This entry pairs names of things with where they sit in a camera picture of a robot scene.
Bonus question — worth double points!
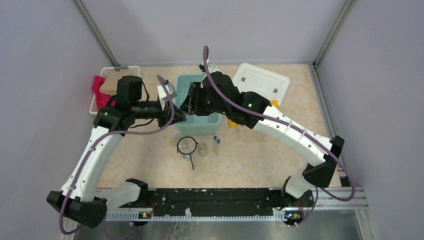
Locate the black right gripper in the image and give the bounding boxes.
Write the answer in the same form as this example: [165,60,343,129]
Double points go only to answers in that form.
[179,82,229,117]

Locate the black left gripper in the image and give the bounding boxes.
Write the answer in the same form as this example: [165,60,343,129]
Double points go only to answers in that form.
[132,98,188,129]

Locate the yellow test tube rack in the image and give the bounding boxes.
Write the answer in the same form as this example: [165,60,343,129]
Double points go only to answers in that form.
[228,100,280,128]

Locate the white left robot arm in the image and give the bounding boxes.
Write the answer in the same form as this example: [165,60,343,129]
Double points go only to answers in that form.
[47,75,185,235]

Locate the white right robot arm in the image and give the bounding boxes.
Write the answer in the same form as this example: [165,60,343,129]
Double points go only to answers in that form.
[180,71,344,206]

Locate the teal plastic bin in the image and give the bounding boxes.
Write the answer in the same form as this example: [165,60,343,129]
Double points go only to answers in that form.
[173,73,222,136]

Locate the clear glass flask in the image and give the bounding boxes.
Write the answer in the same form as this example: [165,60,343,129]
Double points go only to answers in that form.
[171,134,188,150]

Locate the small clear glass dish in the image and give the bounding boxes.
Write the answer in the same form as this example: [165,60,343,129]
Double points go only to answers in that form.
[181,149,192,160]

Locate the clear glass beaker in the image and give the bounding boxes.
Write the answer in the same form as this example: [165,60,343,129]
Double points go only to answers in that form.
[197,142,209,158]

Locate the white plastic tray lid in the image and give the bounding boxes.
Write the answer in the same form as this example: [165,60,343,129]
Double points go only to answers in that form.
[232,63,291,107]

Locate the beige cloth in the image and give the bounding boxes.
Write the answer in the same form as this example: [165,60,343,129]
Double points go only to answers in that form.
[100,70,136,96]

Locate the pink cloth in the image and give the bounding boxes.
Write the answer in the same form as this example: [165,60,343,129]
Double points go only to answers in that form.
[91,75,111,109]

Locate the white perforated plastic basket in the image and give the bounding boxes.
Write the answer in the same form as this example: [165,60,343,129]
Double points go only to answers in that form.
[89,65,142,116]

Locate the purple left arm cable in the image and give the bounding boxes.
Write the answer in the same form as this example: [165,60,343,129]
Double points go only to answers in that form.
[58,74,175,240]

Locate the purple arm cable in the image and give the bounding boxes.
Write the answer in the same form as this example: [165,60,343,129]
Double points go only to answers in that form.
[58,74,175,240]
[202,45,357,228]

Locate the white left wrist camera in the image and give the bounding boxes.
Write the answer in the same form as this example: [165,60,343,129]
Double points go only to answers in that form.
[157,82,177,110]

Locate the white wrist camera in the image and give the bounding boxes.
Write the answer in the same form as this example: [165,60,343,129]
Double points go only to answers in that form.
[157,82,177,110]
[198,63,221,78]

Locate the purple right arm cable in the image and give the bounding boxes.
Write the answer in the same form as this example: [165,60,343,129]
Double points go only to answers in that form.
[202,45,357,228]

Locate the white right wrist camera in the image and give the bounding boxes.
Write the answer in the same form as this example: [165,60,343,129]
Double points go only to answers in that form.
[198,63,221,78]

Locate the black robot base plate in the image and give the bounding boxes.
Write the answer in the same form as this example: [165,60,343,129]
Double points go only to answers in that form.
[122,188,314,217]

